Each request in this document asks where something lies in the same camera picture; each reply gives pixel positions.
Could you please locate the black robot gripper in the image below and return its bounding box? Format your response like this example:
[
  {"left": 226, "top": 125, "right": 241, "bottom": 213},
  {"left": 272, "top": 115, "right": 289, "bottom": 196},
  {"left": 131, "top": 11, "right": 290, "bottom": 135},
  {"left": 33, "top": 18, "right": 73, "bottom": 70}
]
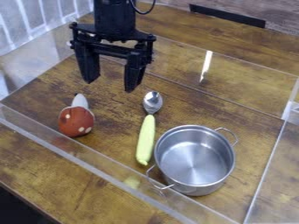
[{"left": 70, "top": 0, "right": 157, "bottom": 93}]

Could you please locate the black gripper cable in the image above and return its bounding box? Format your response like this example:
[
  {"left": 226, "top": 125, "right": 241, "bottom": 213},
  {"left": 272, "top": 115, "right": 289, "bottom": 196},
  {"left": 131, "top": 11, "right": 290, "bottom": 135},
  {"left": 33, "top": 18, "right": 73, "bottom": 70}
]
[{"left": 127, "top": 0, "right": 158, "bottom": 16}]

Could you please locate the clear acrylic right barrier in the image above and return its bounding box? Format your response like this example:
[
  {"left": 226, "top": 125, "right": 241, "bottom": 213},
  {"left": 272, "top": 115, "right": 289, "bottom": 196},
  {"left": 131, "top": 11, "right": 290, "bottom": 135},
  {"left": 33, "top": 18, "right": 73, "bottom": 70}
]
[{"left": 245, "top": 78, "right": 299, "bottom": 224}]

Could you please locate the black bar on table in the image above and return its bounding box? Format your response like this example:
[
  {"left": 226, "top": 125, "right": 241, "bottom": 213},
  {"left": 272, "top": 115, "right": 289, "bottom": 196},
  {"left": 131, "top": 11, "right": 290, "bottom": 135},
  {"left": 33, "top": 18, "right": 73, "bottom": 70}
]
[{"left": 190, "top": 3, "right": 268, "bottom": 28}]

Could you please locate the clear acrylic front barrier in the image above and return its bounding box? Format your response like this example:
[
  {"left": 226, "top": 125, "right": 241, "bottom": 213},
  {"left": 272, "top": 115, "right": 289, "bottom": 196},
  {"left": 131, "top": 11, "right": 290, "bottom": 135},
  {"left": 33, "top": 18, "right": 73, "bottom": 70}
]
[{"left": 0, "top": 103, "right": 238, "bottom": 224}]

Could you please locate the stainless steel pot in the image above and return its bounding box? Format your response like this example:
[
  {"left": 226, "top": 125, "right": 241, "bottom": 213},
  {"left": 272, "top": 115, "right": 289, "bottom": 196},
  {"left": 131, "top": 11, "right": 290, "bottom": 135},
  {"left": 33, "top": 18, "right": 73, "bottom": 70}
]
[{"left": 146, "top": 125, "right": 240, "bottom": 196}]

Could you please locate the red toy mushroom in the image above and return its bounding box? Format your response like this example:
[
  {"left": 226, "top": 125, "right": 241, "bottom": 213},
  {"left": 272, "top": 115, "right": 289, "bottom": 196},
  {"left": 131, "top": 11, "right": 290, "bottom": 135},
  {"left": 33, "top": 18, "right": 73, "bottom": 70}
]
[{"left": 59, "top": 94, "right": 95, "bottom": 137}]

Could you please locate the clear acrylic barrier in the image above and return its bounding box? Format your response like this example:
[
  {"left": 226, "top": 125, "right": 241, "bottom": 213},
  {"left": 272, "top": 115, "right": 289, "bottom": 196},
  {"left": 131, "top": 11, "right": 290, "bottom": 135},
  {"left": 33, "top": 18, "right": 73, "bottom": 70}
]
[
  {"left": 245, "top": 78, "right": 299, "bottom": 224},
  {"left": 0, "top": 103, "right": 238, "bottom": 224}
]

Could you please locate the green handled metal spoon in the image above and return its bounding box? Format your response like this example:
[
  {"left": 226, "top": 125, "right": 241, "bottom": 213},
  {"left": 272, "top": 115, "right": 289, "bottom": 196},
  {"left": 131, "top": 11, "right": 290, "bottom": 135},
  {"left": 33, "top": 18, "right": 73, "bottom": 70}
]
[{"left": 135, "top": 91, "right": 163, "bottom": 165}]

